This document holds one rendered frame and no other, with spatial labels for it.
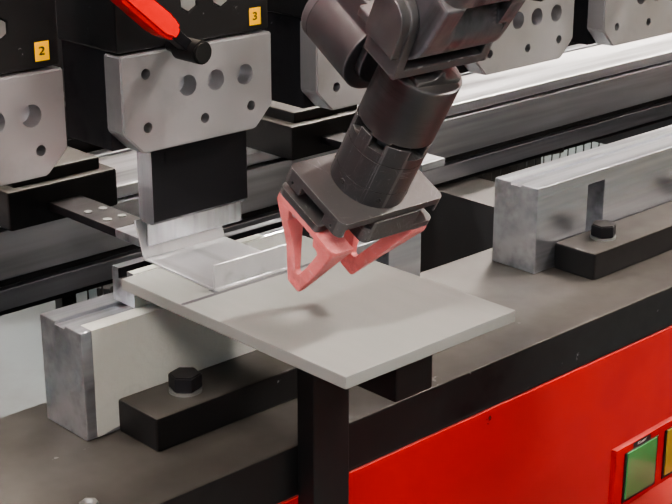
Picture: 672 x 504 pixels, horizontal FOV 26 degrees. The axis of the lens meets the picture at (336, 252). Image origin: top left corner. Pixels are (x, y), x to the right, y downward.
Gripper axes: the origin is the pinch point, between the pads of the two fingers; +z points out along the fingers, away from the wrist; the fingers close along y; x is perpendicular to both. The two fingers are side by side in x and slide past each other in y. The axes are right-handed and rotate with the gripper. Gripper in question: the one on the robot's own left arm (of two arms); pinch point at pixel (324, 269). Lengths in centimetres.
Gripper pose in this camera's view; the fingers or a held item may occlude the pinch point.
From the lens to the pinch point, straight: 109.9
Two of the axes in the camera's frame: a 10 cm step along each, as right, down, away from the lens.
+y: -7.3, 2.2, -6.5
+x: 5.9, 6.8, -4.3
